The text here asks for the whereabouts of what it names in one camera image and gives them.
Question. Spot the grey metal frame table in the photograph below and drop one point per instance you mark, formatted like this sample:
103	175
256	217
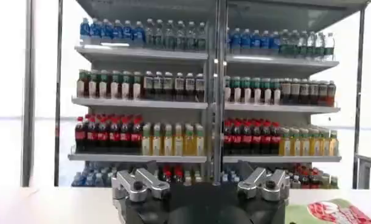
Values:
368	167

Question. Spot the black metal frame pole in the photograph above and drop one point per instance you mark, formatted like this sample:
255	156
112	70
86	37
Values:
28	91
358	97
58	91

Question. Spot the green shirt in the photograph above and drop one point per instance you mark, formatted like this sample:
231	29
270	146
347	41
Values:
331	213

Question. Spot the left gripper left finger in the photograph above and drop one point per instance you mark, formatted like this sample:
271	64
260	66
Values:
137	184

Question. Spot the shelf rack with bottles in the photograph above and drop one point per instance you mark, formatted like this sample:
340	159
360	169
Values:
203	100

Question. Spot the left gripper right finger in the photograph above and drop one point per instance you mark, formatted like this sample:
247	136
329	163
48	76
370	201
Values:
270	185

